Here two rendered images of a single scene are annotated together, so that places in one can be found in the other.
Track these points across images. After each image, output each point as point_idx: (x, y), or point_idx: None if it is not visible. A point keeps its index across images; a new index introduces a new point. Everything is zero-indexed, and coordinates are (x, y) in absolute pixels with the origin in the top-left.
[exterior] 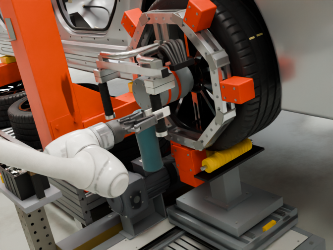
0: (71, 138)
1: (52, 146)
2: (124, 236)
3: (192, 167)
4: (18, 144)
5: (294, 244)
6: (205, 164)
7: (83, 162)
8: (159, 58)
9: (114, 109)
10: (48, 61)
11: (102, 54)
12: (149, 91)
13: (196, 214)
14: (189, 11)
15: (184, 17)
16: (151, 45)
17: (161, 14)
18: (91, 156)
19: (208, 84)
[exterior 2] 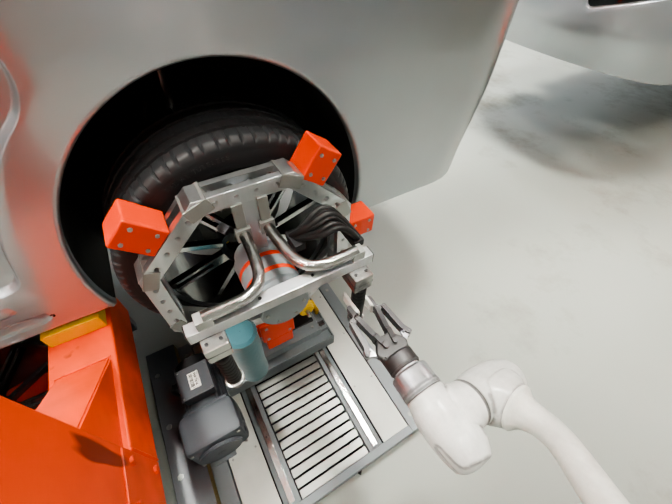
0: (466, 413)
1: (481, 446)
2: (226, 460)
3: (292, 325)
4: (599, 479)
5: (323, 301)
6: (307, 309)
7: (532, 397)
8: (298, 246)
9: (121, 383)
10: (42, 464)
11: (216, 315)
12: (362, 288)
13: (268, 359)
14: (319, 161)
15: (307, 172)
16: (252, 240)
17: (253, 185)
18: (523, 385)
19: (282, 236)
